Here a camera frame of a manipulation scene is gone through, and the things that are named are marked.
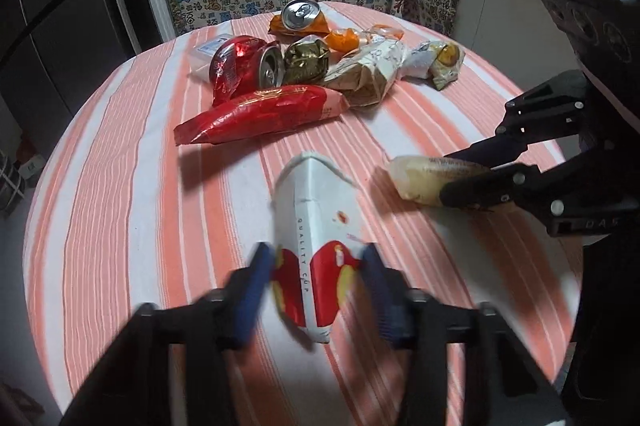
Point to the white red paper cup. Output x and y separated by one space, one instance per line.
315 206

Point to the white paper bag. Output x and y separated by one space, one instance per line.
365 71

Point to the green gold foil wrapper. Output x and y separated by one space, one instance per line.
305 59

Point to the beige plastic food packet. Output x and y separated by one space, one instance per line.
420 178

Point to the small orange wrapper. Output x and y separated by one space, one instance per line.
342 40

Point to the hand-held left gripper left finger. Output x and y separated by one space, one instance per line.
250 293

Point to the dark refrigerator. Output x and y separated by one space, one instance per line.
60 6

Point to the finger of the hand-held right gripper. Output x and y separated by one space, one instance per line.
540 116
520 188

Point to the crushed orange drink can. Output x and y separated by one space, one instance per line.
300 17

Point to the white yellow snack wrapper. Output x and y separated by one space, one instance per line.
442 59

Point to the red foil snack bag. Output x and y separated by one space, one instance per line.
260 114

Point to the orange white striped tablecloth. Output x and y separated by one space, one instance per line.
150 206

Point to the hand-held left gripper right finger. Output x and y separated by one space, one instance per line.
387 298

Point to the clear orange plastic wrapper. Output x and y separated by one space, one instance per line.
382 31

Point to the crushed red drink can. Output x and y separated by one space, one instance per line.
235 64

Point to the clear plastic box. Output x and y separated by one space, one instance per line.
202 56

